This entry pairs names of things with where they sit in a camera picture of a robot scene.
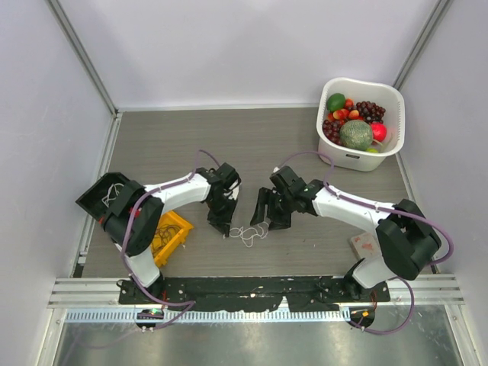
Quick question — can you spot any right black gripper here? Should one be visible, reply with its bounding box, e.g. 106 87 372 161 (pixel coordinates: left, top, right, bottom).
251 187 295 231

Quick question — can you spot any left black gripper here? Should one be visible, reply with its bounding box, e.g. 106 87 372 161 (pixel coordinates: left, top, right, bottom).
206 194 238 236

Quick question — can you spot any white thin cable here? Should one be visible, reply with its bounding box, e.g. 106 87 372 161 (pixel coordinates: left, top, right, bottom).
101 182 126 209
228 223 270 249

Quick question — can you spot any black thin cable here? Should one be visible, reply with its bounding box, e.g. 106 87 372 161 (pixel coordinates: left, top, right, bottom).
156 224 182 249

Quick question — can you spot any dark purple thin cable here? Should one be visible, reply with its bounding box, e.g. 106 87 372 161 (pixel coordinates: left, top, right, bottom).
151 226 180 260

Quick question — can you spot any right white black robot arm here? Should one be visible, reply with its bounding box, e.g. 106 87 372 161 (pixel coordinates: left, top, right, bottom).
250 165 441 301

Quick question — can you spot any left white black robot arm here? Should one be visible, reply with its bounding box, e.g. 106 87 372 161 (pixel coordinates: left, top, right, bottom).
98 163 242 304

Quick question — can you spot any yellow plastic bin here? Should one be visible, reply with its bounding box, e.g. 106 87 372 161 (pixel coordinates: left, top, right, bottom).
150 210 194 268

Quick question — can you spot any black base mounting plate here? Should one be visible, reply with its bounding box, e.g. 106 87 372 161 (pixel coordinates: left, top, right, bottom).
117 274 392 313

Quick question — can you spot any stained grey sponge block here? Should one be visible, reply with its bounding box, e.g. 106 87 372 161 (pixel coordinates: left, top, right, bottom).
348 232 380 259

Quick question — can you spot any dark grape cluster left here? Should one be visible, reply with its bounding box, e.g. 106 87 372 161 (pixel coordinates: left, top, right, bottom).
323 120 344 146

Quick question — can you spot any green netted melon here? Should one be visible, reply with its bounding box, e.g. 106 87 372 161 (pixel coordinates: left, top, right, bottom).
339 120 374 151

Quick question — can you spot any green lime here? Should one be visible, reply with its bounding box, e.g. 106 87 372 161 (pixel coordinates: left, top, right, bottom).
326 93 346 112

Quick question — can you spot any black plastic bin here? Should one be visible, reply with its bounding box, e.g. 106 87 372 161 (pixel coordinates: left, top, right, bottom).
75 172 129 221

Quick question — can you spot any red pink apple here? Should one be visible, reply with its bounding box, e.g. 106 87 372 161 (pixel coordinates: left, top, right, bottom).
370 123 387 143

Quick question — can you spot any dark red grape bunch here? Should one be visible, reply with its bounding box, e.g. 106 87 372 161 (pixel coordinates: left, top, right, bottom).
356 101 386 124

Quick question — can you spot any white plastic basket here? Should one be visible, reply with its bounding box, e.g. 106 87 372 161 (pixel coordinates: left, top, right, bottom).
316 77 406 172

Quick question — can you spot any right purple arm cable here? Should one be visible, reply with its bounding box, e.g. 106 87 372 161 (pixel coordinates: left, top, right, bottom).
276 150 455 336

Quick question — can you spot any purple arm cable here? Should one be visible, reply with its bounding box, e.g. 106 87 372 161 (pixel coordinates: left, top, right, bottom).
120 149 222 332
276 150 455 336

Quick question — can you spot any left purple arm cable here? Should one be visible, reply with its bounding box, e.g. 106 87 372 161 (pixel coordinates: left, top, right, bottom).
120 149 222 332

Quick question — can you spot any white slotted cable duct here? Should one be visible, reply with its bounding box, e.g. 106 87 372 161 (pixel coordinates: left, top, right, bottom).
65 307 350 324

